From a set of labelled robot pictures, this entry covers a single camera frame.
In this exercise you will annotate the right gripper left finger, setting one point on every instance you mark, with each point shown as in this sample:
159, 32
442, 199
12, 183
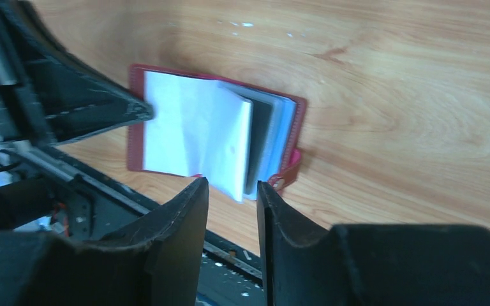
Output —
154, 260

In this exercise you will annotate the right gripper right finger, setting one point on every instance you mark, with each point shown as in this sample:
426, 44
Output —
368, 264

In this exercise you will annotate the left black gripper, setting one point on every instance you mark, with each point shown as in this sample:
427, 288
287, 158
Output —
47, 94

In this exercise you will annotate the red leather card holder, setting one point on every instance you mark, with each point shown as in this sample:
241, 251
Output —
230, 132

